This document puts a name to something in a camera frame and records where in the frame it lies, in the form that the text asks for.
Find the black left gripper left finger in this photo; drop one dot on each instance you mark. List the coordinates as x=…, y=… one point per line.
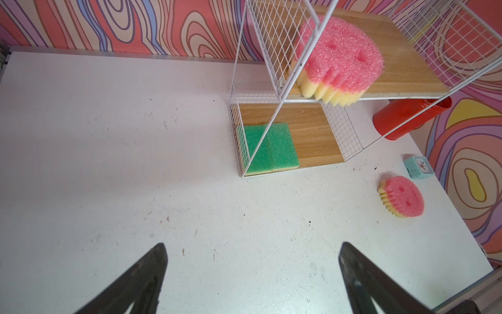
x=137, y=290

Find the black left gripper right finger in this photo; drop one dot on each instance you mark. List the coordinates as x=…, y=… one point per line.
x=366, y=285

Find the pink smiley sponge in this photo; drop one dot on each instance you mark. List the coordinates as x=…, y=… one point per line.
x=342, y=67
x=401, y=197

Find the yellow green sponge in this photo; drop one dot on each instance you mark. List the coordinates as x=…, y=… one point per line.
x=248, y=138
x=281, y=149

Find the small mint alarm clock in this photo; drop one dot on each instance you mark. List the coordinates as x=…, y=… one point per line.
x=418, y=167

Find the white wire wooden shelf rack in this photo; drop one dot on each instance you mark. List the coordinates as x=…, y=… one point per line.
x=431, y=49

